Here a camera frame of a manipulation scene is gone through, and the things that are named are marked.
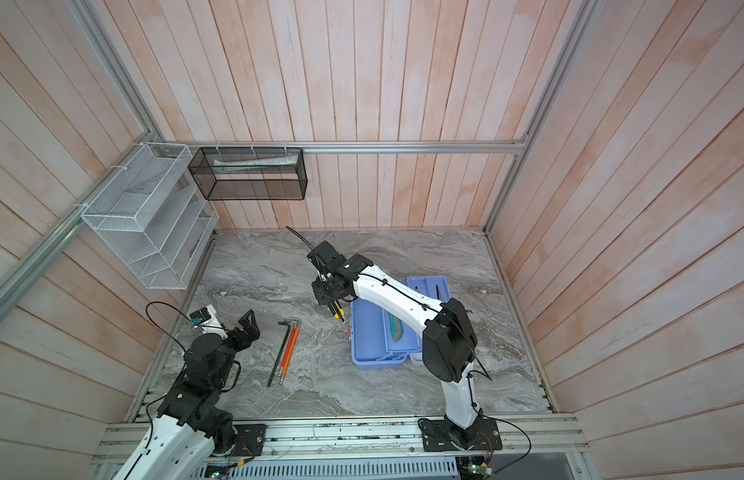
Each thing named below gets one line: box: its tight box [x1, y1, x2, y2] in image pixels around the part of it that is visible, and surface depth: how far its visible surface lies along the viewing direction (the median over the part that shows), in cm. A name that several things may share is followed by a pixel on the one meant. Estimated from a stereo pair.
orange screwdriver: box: [279, 323, 301, 383], surface depth 90 cm
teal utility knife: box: [388, 312, 404, 341], surface depth 86 cm
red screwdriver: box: [278, 324, 297, 377], surface depth 91 cm
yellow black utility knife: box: [327, 300, 346, 324], surface depth 83 cm
